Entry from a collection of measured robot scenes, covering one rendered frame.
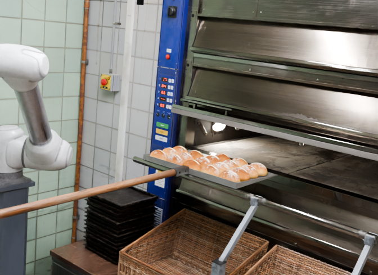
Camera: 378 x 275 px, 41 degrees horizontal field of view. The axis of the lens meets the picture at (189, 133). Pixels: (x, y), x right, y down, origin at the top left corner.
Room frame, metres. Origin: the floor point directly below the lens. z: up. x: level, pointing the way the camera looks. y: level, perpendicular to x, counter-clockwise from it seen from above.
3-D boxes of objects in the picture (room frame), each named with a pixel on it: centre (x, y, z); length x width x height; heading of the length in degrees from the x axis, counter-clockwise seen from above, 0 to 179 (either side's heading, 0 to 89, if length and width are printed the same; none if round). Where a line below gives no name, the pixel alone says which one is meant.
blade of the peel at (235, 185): (2.37, -0.12, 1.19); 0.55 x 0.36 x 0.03; 52
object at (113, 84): (3.07, 0.51, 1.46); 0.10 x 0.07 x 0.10; 51
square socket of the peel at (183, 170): (2.20, 0.02, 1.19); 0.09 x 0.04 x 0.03; 142
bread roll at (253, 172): (2.26, -0.29, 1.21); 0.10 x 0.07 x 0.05; 53
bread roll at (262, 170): (2.32, -0.34, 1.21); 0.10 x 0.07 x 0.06; 56
